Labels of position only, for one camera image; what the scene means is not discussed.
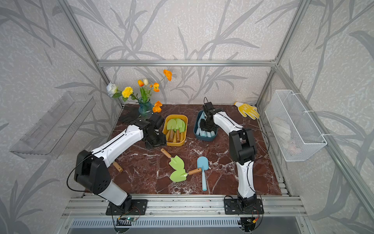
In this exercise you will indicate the yellow white work glove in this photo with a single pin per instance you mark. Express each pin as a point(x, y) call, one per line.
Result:
point(247, 110)

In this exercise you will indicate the dark teal storage box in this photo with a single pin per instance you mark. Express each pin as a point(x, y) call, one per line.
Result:
point(210, 136)

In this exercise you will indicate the yellow storage box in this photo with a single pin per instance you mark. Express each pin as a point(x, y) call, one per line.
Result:
point(175, 143)

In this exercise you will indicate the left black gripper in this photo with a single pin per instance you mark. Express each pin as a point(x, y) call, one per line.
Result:
point(163, 141)

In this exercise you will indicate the glass vase with flowers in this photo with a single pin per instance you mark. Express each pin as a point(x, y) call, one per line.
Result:
point(144, 96)

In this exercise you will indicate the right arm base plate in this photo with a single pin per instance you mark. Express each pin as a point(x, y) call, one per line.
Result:
point(240, 206)

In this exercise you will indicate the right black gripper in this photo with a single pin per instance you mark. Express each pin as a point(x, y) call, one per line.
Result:
point(202, 127)

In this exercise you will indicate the green square shovel wooden handle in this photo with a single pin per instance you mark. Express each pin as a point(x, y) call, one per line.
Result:
point(181, 175)

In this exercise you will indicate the light blue shovel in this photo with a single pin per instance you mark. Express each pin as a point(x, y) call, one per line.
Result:
point(201, 132)
point(202, 163)

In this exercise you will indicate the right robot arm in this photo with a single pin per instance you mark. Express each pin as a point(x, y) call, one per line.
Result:
point(242, 146)

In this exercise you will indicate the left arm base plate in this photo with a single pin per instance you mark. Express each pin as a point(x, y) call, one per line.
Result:
point(130, 207)

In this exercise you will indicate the clear acrylic wall shelf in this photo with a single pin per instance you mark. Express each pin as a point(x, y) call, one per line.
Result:
point(47, 139)

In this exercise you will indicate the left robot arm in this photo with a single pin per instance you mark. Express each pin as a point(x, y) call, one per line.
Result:
point(92, 167)

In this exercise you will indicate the white wire mesh basket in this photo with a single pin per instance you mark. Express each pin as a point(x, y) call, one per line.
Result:
point(297, 135)

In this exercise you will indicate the green hand rake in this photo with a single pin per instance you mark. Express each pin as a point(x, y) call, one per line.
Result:
point(171, 126)
point(117, 166)

